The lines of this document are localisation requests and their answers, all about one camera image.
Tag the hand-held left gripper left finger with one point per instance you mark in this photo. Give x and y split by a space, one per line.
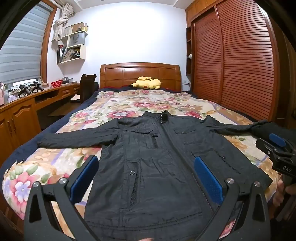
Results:
84 179

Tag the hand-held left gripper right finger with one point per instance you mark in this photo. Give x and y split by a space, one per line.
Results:
208 179

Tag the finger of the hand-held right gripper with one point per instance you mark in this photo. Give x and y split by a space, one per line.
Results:
266 148
277 139

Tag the black jacket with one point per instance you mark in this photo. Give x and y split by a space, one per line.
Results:
161 166

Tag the person's right hand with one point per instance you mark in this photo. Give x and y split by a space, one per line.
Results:
278 192

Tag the dark cloth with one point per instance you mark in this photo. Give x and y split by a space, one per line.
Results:
268 129

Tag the wooden slatted wardrobe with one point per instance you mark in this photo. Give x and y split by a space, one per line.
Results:
242 58

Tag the wooden desk with cabinets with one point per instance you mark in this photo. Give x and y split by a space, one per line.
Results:
18 115

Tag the black desk chair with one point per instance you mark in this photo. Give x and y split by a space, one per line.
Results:
87 87

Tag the floral blanket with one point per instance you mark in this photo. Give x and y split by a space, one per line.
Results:
138 104

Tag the red basket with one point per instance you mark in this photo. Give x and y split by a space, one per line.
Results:
56 83

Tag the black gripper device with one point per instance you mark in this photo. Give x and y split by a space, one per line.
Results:
23 90
37 87

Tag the yellow plush toy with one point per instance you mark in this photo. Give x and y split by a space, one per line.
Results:
146 83

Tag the pink bottle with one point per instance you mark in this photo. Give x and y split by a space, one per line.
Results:
1 95

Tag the wooden bed headboard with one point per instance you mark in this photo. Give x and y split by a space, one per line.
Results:
141 70

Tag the black binder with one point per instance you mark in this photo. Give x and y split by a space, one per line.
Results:
60 53

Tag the white paper bag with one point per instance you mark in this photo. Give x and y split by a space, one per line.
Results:
75 39

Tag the grey window blind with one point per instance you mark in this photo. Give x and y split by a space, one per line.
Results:
23 51

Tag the white feathered ornament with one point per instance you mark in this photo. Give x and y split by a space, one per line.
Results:
61 23

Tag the white wall shelf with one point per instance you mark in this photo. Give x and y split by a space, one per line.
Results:
79 54

